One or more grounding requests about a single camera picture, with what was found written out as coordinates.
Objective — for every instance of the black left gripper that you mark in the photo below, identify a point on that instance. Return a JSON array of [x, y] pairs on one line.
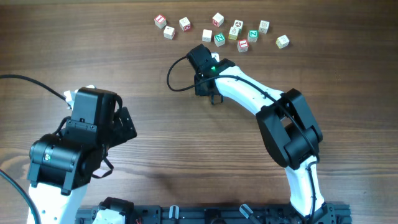
[[122, 130]]

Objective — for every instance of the yellow C letter block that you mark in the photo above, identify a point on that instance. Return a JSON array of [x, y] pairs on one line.
[[282, 41]]

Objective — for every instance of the yellow edged picture block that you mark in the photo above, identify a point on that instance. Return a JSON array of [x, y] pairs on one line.
[[263, 27]]

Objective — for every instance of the yellow edged star block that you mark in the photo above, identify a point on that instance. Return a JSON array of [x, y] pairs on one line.
[[233, 33]]

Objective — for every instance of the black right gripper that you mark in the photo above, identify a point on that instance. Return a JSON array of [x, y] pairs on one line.
[[199, 91]]

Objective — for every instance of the red I letter block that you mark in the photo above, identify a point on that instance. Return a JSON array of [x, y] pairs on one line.
[[160, 21]]

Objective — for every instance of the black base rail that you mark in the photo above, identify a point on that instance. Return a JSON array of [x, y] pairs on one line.
[[127, 212]]

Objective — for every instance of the green N letter block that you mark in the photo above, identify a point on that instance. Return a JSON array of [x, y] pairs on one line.
[[219, 39]]

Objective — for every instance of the blue H picture block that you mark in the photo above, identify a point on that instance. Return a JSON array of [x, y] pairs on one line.
[[215, 56]]

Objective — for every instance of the white number 2 block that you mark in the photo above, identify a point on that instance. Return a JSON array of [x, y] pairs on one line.
[[169, 32]]

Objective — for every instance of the teal edged picture block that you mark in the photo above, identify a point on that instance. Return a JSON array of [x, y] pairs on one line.
[[206, 35]]

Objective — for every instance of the green Z letter block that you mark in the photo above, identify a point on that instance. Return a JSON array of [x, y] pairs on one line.
[[253, 35]]

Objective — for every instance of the white ball picture block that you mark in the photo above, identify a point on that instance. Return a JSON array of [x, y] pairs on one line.
[[238, 24]]

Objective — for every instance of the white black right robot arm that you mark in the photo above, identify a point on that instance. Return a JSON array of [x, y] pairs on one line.
[[288, 128]]

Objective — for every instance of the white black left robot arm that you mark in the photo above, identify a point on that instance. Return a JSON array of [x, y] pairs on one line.
[[62, 163]]

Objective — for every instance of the red I picture block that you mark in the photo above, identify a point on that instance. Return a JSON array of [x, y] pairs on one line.
[[243, 45]]

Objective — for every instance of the red number 6 block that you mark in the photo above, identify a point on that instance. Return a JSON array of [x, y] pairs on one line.
[[185, 24]]

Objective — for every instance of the red M letter block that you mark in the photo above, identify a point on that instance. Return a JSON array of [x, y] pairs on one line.
[[217, 19]]

